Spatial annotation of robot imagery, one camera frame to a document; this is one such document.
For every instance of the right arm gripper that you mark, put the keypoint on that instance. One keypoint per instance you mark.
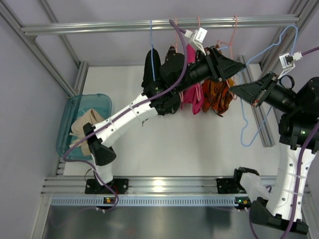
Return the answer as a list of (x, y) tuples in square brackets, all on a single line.
[(263, 89)]

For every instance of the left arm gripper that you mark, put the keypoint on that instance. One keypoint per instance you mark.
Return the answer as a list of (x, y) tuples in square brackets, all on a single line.
[(216, 67)]

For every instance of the beige drawstring trousers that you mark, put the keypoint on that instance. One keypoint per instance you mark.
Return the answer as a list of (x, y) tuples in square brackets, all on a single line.
[(91, 116)]

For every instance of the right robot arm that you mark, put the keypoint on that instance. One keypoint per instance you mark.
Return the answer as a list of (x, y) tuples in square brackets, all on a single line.
[(280, 208)]

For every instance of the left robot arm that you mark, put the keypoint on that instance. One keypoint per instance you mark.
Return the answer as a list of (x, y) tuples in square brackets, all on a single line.
[(102, 135)]

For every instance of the blue hanger with black garment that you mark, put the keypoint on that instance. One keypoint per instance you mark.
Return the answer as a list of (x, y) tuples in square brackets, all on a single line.
[(152, 50)]

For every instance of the orange patterned garment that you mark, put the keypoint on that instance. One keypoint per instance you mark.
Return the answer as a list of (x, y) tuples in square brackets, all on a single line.
[(216, 95)]

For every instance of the pink hanging garment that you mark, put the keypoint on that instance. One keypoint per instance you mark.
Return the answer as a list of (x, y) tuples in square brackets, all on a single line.
[(194, 94)]

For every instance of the black white speckled garment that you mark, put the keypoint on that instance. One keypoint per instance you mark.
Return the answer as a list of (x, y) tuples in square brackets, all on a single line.
[(169, 72)]

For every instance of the black hanging garment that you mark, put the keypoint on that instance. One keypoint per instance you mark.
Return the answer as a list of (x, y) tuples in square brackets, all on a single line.
[(150, 87)]

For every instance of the teal plastic bin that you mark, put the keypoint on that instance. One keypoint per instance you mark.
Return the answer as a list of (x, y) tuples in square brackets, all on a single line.
[(76, 107)]

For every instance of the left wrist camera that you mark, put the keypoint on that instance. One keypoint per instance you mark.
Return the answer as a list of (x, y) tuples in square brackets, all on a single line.
[(196, 39)]

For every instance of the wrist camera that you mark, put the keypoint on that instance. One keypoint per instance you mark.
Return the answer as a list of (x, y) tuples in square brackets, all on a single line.
[(288, 62), (196, 39)]

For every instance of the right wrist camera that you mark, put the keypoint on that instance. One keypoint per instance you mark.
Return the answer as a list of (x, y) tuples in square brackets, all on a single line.
[(288, 62)]

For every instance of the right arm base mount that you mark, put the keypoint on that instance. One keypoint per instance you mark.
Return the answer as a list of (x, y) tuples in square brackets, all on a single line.
[(229, 186)]

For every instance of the aluminium hanging rail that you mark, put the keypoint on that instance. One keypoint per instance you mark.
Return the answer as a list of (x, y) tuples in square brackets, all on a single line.
[(160, 24)]

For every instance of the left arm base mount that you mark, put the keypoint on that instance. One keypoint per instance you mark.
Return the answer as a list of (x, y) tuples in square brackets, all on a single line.
[(119, 186)]

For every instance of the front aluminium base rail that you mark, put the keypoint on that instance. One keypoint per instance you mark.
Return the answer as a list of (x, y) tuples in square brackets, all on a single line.
[(62, 185)]

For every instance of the slotted cable duct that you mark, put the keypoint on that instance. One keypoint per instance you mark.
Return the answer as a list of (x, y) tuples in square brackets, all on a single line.
[(102, 201)]

